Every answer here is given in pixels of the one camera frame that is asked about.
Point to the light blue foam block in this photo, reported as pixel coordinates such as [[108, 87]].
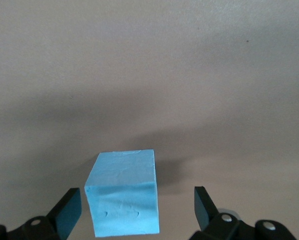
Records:
[[123, 195]]

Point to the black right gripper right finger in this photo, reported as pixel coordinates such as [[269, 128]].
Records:
[[209, 215]]

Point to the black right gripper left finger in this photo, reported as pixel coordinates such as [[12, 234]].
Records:
[[64, 215]]

